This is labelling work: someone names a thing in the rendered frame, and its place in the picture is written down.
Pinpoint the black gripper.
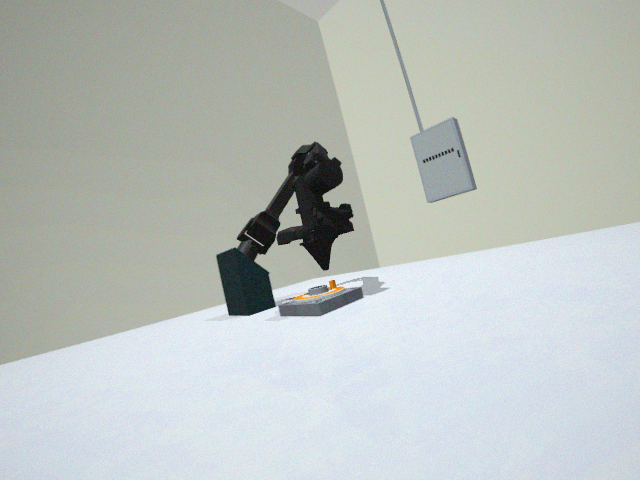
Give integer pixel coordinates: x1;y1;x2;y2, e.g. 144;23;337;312
276;197;354;271

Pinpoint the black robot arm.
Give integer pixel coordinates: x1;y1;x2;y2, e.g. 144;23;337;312
237;141;354;261

